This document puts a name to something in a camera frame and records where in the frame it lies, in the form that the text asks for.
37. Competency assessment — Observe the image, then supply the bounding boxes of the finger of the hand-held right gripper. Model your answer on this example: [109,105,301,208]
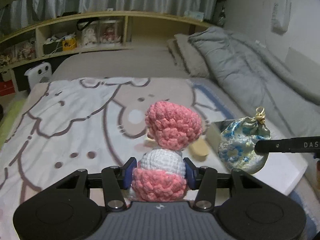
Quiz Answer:
[254,136,320,155]

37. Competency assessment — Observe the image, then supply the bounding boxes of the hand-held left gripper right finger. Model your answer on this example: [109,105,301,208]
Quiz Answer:
[184,157,265,211]

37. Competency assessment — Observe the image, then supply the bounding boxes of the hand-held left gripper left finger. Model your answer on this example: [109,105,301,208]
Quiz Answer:
[54,157,137,212]

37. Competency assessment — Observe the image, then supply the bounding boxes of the white shallow cardboard box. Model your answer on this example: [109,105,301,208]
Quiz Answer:
[205,120,308,197]

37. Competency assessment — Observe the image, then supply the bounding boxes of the floral drawstring pouch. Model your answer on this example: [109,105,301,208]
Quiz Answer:
[217,107,272,175]

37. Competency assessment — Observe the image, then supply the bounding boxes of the pink white crochet doll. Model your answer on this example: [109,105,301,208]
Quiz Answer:
[127,100,203,202]

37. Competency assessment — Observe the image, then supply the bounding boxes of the oval wooden block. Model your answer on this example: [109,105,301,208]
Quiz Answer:
[191,140,212,161]

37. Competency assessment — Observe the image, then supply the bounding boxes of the cartoon printed blanket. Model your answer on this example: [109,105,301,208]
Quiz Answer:
[0,76,225,240]

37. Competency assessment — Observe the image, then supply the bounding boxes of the grey duvet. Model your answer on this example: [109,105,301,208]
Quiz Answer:
[187,26,320,140]

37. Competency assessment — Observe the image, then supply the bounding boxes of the beige bed mattress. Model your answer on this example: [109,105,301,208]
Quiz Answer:
[51,47,194,83]

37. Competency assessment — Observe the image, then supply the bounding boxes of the beige fluffy pillow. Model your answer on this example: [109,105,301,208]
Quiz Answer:
[167,34,210,78]

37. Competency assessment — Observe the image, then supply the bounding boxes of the clear doll display case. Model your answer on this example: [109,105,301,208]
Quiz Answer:
[99,20,123,46]
[80,21,100,48]

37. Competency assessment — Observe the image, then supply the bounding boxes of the yellow box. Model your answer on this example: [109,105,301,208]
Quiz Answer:
[62,37,77,51]

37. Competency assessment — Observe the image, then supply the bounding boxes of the black box with chargers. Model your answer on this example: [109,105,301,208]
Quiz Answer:
[42,41,63,55]

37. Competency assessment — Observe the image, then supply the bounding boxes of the red box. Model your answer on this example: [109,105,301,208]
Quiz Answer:
[0,80,16,97]

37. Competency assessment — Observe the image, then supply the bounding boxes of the wooden headboard shelf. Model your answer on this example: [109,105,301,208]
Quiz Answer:
[0,10,218,93]

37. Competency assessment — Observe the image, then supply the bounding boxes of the row of small figurines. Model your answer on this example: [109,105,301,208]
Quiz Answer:
[0,39,35,67]

